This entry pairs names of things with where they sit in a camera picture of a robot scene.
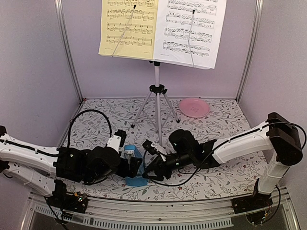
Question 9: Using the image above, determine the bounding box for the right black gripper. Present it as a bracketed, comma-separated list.
[142, 152, 193, 182]

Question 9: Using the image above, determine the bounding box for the blue metronome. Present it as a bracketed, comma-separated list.
[124, 145, 148, 187]

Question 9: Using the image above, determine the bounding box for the lilac music stand with tripod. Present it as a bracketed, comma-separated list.
[130, 60, 180, 146]

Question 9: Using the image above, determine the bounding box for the yellow sheet music page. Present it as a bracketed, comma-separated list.
[98, 0, 158, 61]

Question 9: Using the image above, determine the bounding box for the white sheet music page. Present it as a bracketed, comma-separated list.
[153, 0, 227, 69]

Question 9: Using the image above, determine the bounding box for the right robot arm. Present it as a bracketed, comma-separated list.
[142, 112, 307, 209]

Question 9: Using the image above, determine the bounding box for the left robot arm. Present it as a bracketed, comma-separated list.
[0, 126, 142, 208]

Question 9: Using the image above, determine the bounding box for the floral table mat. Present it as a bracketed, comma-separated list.
[67, 101, 270, 201]

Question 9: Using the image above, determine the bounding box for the pink plate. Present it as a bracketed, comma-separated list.
[179, 98, 210, 118]

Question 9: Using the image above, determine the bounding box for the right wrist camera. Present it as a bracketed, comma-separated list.
[142, 140, 167, 161]

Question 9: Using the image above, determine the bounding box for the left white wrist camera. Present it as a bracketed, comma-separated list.
[106, 129, 127, 153]

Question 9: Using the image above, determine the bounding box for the front aluminium rail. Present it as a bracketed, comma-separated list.
[19, 181, 302, 230]

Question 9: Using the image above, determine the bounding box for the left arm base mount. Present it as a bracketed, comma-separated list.
[47, 179, 88, 214]

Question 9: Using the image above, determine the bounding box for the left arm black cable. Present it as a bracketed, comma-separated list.
[67, 109, 113, 149]

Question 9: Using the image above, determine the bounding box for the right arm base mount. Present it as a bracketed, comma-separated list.
[231, 186, 272, 214]

